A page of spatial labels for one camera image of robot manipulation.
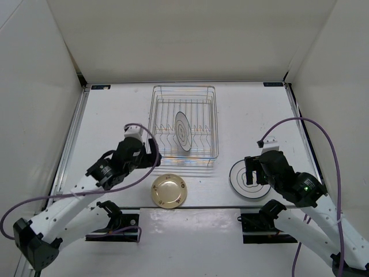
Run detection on white plate teal rim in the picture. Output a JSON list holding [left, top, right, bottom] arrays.
[[229, 160, 271, 200]]

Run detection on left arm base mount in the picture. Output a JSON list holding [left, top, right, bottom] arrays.
[[85, 201, 142, 243]]

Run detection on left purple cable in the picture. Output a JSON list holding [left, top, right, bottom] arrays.
[[0, 122, 162, 240]]

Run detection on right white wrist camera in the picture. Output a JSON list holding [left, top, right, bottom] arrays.
[[261, 136, 280, 154]]

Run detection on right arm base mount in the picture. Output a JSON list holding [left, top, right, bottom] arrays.
[[237, 200, 297, 244]]

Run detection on beige patterned plate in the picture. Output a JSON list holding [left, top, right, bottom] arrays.
[[150, 173, 187, 209]]

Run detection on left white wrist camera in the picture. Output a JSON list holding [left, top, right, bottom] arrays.
[[124, 125, 144, 144]]

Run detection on aluminium table rail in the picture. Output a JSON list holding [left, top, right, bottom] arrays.
[[14, 86, 89, 276]]

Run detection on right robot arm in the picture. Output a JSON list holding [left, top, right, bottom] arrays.
[[244, 150, 368, 276]]

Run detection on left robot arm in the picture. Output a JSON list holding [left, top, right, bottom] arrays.
[[13, 137, 161, 272]]

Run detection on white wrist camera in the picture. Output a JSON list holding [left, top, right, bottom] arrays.
[[124, 125, 144, 144], [261, 136, 280, 154]]

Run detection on silver wire dish rack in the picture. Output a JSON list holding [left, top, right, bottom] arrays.
[[149, 85, 219, 167]]

